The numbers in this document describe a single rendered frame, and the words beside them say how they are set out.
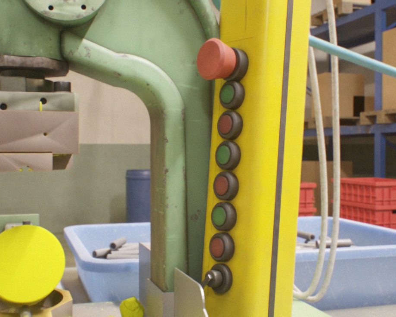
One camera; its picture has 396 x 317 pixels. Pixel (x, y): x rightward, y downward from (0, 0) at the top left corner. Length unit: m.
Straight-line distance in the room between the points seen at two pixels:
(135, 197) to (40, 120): 7.03
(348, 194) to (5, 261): 4.13
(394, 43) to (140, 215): 3.66
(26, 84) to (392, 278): 0.64
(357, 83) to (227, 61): 7.85
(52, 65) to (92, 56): 0.04
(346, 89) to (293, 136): 7.70
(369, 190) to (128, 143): 5.27
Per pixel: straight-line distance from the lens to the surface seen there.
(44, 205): 8.85
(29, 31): 0.57
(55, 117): 0.53
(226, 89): 0.58
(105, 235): 1.16
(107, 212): 8.96
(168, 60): 0.62
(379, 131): 7.03
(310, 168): 8.44
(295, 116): 0.59
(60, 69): 0.59
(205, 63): 0.57
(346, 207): 4.59
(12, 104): 0.55
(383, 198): 4.31
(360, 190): 4.45
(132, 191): 7.56
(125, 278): 0.80
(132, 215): 7.60
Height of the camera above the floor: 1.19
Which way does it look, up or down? 1 degrees down
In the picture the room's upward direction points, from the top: straight up
